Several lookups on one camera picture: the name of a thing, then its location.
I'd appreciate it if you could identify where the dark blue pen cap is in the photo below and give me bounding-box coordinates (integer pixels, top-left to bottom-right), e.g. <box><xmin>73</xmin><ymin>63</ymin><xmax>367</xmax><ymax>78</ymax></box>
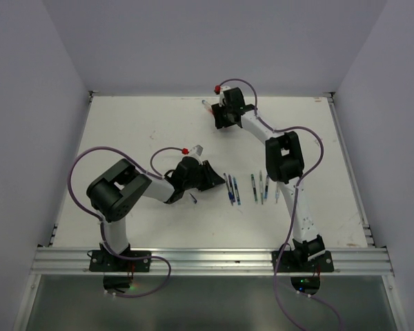
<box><xmin>189</xmin><ymin>193</ymin><xmax>197</xmax><ymax>204</ymax></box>

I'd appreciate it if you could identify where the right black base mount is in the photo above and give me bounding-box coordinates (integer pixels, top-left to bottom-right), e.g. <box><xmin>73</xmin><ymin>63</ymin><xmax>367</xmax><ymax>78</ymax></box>
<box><xmin>271</xmin><ymin>244</ymin><xmax>335</xmax><ymax>273</ymax></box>

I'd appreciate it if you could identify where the light blue pen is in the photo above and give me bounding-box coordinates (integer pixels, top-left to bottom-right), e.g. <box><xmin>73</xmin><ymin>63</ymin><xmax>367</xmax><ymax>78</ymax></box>
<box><xmin>232</xmin><ymin>176</ymin><xmax>242</xmax><ymax>205</ymax></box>

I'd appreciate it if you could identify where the blue capped pen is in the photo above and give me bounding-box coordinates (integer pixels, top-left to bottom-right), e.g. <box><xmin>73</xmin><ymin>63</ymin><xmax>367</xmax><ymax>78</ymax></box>
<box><xmin>201</xmin><ymin>100</ymin><xmax>211</xmax><ymax>108</ymax></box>

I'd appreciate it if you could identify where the clear blue pen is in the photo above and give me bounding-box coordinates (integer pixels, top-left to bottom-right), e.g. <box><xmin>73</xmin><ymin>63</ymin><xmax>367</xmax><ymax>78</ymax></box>
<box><xmin>275</xmin><ymin>182</ymin><xmax>280</xmax><ymax>203</ymax></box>

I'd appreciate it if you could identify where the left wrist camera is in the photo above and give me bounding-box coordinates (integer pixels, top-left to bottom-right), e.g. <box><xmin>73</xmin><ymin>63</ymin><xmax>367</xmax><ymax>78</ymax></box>
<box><xmin>188</xmin><ymin>145</ymin><xmax>204</xmax><ymax>161</ymax></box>

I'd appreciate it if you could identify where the dark blue pen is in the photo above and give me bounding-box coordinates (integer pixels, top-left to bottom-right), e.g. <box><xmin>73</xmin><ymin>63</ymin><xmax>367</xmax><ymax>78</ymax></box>
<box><xmin>223</xmin><ymin>172</ymin><xmax>234</xmax><ymax>206</ymax></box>

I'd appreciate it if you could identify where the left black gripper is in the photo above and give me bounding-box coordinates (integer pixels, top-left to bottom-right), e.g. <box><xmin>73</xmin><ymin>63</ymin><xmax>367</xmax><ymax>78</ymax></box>
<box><xmin>183</xmin><ymin>159</ymin><xmax>225</xmax><ymax>190</ymax></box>

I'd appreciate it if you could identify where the aluminium right side rail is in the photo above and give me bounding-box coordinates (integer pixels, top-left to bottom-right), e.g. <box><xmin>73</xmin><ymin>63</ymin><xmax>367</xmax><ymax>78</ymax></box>
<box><xmin>324</xmin><ymin>92</ymin><xmax>386</xmax><ymax>248</ymax></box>

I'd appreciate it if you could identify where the light green white pen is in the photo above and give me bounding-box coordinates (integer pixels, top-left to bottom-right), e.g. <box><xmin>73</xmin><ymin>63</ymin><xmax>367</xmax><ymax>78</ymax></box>
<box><xmin>259</xmin><ymin>170</ymin><xmax>264</xmax><ymax>205</ymax></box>

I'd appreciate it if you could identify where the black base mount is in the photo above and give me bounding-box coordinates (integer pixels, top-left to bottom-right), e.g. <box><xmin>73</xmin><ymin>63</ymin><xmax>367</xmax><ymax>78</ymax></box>
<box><xmin>87</xmin><ymin>248</ymin><xmax>151</xmax><ymax>294</ymax></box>
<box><xmin>271</xmin><ymin>244</ymin><xmax>335</xmax><ymax>273</ymax></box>

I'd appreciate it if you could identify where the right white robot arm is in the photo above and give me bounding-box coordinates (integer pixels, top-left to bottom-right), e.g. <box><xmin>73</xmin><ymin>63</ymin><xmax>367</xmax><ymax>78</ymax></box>
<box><xmin>211</xmin><ymin>86</ymin><xmax>325</xmax><ymax>271</ymax></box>

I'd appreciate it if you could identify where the aluminium front rail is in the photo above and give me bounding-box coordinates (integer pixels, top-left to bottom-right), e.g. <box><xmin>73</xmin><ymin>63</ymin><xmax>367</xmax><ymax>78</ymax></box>
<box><xmin>30</xmin><ymin>248</ymin><xmax>393</xmax><ymax>277</ymax></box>

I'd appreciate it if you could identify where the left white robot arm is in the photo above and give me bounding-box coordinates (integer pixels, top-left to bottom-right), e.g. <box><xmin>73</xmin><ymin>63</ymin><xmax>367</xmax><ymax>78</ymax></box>
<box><xmin>86</xmin><ymin>156</ymin><xmax>226</xmax><ymax>271</ymax></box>

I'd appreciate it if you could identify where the aluminium rail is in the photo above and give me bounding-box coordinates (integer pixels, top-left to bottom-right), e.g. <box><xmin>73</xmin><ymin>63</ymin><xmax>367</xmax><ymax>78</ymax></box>
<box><xmin>30</xmin><ymin>248</ymin><xmax>393</xmax><ymax>277</ymax></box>
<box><xmin>324</xmin><ymin>92</ymin><xmax>386</xmax><ymax>248</ymax></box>

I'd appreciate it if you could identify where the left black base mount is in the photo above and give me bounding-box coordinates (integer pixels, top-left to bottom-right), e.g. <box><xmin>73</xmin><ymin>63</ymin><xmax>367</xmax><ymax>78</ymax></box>
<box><xmin>87</xmin><ymin>248</ymin><xmax>151</xmax><ymax>294</ymax></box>

